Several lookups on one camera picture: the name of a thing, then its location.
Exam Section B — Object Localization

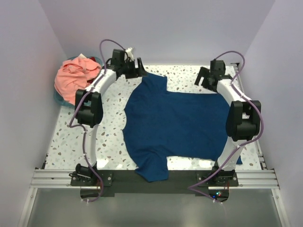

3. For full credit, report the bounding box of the pink t shirt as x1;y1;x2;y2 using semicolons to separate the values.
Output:
54;56;101;105

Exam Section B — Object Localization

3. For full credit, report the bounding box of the aluminium frame rail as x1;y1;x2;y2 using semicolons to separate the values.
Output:
30;169;280;189

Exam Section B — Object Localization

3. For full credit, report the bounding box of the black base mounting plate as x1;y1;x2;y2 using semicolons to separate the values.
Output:
69;164;239;201

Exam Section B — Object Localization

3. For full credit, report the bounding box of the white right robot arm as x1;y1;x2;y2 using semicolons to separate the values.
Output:
195;59;261;171

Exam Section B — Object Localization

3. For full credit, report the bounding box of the dark blue t shirt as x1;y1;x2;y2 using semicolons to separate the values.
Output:
123;74;230;182

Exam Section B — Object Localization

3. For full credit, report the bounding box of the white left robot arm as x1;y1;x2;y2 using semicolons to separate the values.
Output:
75;47;147;167

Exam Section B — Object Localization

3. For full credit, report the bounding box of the teal plastic laundry basket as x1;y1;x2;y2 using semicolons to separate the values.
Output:
53;56;104;108

